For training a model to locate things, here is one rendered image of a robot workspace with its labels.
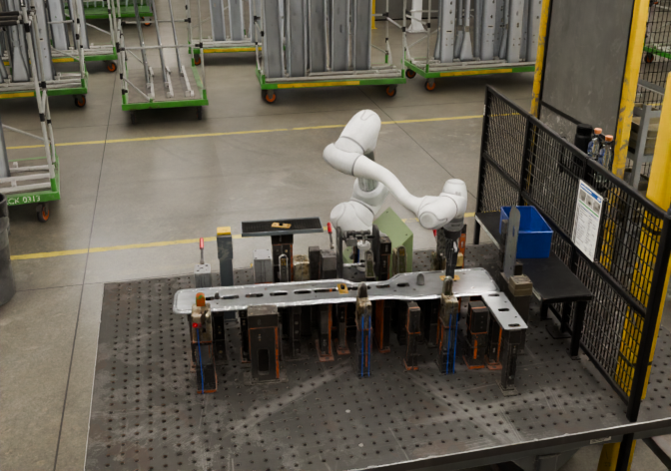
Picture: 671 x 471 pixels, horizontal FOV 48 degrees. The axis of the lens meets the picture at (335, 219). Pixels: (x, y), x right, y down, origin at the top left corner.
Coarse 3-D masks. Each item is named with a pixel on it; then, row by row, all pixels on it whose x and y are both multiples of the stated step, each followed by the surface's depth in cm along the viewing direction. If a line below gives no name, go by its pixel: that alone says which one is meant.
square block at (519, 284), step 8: (512, 280) 316; (520, 280) 315; (528, 280) 315; (512, 288) 316; (520, 288) 314; (528, 288) 314; (512, 296) 318; (520, 296) 316; (528, 296) 316; (512, 304) 318; (520, 304) 317; (528, 304) 318; (520, 312) 319; (528, 312) 320; (520, 328) 322; (520, 344) 326; (520, 352) 328
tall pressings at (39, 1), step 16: (16, 0) 940; (16, 32) 936; (32, 32) 940; (48, 32) 948; (16, 48) 939; (48, 48) 952; (0, 64) 960; (16, 64) 942; (48, 64) 953; (0, 80) 946; (16, 80) 950; (48, 80) 959
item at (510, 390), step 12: (516, 324) 297; (504, 336) 299; (516, 336) 294; (504, 348) 301; (516, 348) 297; (504, 360) 301; (516, 360) 299; (504, 372) 302; (504, 384) 303; (504, 396) 302
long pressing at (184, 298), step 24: (192, 288) 320; (216, 288) 321; (240, 288) 321; (264, 288) 321; (288, 288) 321; (312, 288) 321; (384, 288) 321; (408, 288) 321; (432, 288) 321; (456, 288) 321; (480, 288) 321
